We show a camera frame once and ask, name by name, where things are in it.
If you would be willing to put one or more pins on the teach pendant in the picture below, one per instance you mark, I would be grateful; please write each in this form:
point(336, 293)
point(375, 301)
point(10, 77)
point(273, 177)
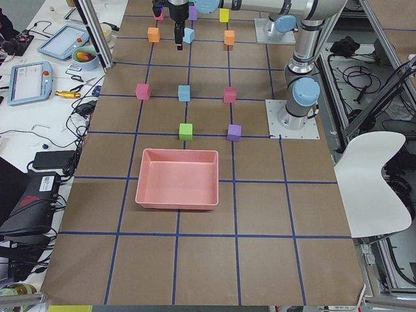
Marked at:
point(30, 83)
point(64, 42)

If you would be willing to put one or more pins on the light blue block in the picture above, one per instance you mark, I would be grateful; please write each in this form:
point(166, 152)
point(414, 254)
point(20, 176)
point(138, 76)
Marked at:
point(183, 93)
point(189, 35)

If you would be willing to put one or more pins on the dark pink block left near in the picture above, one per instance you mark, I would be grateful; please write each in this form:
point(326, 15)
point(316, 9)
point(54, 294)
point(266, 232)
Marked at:
point(230, 94)

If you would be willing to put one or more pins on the white chair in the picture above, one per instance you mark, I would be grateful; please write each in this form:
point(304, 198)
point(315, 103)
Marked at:
point(372, 207)

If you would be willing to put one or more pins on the pink block left far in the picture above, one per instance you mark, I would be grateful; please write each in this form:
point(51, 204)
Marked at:
point(143, 91)

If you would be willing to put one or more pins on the pink tray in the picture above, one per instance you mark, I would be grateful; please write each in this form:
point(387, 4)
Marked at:
point(178, 179)

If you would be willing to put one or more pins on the orange block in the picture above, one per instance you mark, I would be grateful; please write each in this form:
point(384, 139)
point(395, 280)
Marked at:
point(229, 37)
point(153, 34)

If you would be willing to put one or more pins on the blue bowl with fruit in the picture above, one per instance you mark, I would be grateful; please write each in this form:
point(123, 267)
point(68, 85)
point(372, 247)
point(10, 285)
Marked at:
point(86, 58)

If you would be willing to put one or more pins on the purple block right side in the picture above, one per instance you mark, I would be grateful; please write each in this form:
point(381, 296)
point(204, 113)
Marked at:
point(192, 13)

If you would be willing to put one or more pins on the purple block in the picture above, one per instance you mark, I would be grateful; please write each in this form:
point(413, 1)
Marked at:
point(192, 13)
point(234, 133)

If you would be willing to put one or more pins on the yellow block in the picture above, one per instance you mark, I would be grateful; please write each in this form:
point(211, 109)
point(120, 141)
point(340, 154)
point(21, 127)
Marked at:
point(224, 15)

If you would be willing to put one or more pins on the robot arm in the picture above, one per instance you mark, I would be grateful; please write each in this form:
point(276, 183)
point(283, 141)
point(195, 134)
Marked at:
point(303, 91)

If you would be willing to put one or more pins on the pink block right far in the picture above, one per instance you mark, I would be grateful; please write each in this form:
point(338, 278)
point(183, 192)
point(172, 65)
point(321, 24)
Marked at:
point(160, 17)

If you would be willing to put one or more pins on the teach pendant far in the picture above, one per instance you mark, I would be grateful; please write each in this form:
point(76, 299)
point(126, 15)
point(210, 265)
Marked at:
point(64, 42)

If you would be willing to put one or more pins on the aluminium frame post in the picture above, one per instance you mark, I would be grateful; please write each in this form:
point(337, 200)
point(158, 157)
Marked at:
point(90, 20)

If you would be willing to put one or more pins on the orange block far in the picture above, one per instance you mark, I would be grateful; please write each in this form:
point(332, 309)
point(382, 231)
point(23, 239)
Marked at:
point(153, 34)

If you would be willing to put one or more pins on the purple block left side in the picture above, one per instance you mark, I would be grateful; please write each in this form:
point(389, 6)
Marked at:
point(234, 133)

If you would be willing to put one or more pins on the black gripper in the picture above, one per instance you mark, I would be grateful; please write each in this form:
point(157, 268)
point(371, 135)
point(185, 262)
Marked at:
point(177, 13)

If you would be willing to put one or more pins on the scissors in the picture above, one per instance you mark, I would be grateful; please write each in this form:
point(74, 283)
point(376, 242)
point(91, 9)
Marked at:
point(79, 87)

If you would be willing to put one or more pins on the black power adapter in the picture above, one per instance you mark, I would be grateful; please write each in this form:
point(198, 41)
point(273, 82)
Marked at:
point(52, 159)

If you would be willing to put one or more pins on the black mini computer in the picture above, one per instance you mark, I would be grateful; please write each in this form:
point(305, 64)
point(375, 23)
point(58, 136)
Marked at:
point(27, 203)

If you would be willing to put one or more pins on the green block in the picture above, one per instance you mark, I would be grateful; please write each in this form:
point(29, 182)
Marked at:
point(185, 131)

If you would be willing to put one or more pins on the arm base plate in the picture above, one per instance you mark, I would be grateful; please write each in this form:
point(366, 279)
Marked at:
point(279, 32)
point(282, 125)

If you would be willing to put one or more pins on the teach pendant near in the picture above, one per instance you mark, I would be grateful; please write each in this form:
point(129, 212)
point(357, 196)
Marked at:
point(30, 83)

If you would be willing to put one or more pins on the brass cylinder tool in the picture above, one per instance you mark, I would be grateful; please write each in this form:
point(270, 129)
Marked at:
point(68, 94)

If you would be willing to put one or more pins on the cream bowl with lemon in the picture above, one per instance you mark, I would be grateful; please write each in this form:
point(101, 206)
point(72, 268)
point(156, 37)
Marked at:
point(108, 35)

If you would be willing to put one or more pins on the orange block near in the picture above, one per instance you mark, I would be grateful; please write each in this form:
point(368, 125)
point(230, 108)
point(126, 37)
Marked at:
point(229, 37)

